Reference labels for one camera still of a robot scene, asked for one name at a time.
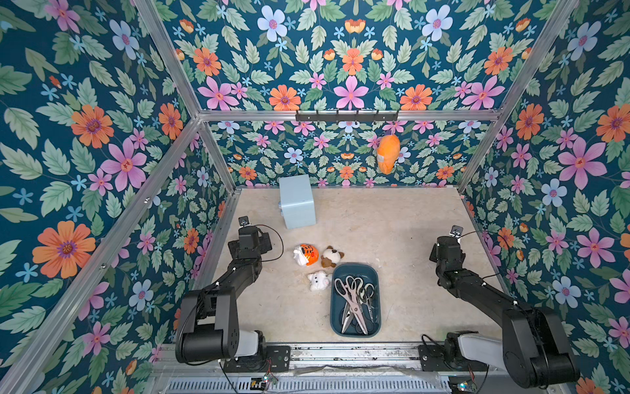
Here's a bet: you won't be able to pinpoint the dark teal storage tray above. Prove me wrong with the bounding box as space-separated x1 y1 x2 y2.
330 263 382 338

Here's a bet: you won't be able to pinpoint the pink transparent scissors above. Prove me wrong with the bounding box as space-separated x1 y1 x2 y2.
351 277 368 335

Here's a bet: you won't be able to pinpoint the light blue box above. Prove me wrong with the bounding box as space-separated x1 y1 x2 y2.
279 175 317 229

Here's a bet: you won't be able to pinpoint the black wall hook rail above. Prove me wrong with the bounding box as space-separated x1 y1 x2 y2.
295 110 400 123

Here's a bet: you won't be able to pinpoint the orange tiger plush toy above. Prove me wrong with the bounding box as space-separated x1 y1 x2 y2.
293 244 319 267

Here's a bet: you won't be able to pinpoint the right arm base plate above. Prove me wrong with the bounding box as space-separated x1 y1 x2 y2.
418 342 487 373

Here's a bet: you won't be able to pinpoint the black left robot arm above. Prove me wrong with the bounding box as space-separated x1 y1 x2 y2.
175 225 272 365

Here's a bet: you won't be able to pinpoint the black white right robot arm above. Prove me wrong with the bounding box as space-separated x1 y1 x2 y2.
429 235 581 388

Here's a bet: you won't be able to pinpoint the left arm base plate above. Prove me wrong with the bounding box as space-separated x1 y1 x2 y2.
223 346 291 374

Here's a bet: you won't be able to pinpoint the white ventilation grille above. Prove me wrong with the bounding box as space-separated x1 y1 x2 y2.
163 376 451 393

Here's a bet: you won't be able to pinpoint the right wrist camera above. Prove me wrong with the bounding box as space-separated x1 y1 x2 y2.
450 225 464 238

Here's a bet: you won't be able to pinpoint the orange hanging plush toy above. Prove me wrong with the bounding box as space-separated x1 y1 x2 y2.
377 135 400 175

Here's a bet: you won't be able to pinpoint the white plush toy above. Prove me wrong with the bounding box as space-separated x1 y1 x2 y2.
307 271 332 292

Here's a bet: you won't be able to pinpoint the black scissors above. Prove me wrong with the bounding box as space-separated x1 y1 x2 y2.
359 283 376 322

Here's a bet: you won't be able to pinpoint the brown dog plush toy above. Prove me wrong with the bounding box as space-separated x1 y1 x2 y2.
320 246 345 269

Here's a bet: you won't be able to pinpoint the cream kitchen shears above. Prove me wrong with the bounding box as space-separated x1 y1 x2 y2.
333 276 355 334

